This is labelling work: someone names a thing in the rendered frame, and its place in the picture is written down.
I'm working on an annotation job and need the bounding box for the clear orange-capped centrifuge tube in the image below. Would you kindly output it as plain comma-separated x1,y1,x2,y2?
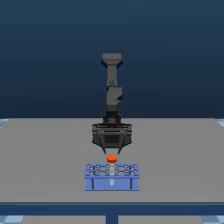
106,155,119,187

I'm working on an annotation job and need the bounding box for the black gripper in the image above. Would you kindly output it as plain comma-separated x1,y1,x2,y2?
91,119,134,156

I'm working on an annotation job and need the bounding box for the blue tube rack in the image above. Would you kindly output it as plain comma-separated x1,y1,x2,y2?
84,162,141,192

